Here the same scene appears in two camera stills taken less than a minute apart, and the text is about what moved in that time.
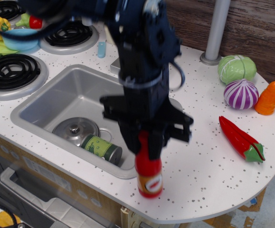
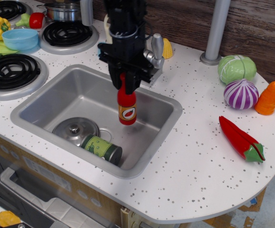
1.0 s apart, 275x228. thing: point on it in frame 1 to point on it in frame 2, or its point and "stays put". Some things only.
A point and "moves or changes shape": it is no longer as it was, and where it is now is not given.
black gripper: x=150 y=105 to x=128 y=52
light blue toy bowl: x=21 y=44 stays put
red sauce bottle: x=148 y=172 moves or changes shape
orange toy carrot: x=266 y=104 stays put
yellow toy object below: x=4 y=219 stays put
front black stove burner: x=10 y=77 stays put
